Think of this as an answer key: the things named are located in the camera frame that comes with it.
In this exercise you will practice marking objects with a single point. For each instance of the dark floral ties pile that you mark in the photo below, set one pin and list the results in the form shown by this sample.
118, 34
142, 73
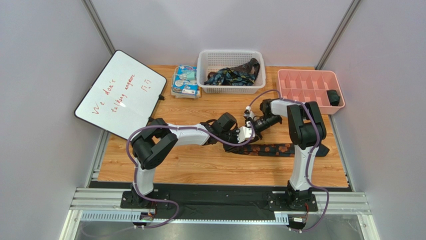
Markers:
244, 75

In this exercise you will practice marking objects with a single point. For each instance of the right aluminium frame post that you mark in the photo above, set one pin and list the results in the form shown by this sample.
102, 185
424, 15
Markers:
338, 33

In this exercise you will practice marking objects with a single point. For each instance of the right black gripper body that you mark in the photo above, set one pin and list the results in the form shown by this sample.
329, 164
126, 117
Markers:
254, 126

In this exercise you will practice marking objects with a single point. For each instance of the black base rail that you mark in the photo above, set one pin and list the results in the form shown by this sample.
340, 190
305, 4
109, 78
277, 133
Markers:
213, 202

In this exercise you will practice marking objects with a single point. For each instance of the pink divided organizer tray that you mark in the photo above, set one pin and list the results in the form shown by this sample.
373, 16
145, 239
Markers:
310, 85

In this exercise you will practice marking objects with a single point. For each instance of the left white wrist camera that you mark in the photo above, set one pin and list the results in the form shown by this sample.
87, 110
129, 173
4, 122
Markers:
246, 133

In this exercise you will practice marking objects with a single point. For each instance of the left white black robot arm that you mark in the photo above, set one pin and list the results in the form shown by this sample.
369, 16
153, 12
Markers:
148, 146

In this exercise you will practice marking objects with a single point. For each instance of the blue white packet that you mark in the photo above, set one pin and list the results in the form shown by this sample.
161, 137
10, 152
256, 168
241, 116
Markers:
184, 82

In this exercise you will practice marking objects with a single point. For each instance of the left aluminium frame post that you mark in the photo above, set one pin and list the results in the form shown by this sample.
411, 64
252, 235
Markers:
95, 17

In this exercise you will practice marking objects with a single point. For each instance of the white whiteboard black frame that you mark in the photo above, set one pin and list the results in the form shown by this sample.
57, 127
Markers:
123, 97

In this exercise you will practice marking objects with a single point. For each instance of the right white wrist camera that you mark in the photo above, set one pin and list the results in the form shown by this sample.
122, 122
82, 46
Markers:
248, 113

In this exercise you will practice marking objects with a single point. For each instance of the white plastic basket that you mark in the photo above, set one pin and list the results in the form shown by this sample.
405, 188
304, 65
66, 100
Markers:
214, 60

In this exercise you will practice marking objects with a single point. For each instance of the aluminium frame post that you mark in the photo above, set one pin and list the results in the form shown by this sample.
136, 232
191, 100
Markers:
95, 17
338, 33

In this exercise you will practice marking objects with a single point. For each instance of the black orange floral tie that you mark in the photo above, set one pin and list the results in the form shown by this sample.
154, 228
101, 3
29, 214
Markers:
264, 150

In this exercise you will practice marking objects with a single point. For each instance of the rolled black tie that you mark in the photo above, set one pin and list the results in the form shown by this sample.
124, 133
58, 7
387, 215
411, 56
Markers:
333, 97

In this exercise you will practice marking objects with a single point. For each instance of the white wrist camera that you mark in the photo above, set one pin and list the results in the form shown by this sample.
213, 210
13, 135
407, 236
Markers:
248, 113
246, 133

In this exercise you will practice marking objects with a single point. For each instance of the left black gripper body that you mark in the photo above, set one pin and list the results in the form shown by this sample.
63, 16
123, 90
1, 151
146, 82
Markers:
231, 143

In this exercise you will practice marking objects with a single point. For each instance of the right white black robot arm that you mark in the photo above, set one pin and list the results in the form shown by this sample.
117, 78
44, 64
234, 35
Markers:
306, 130

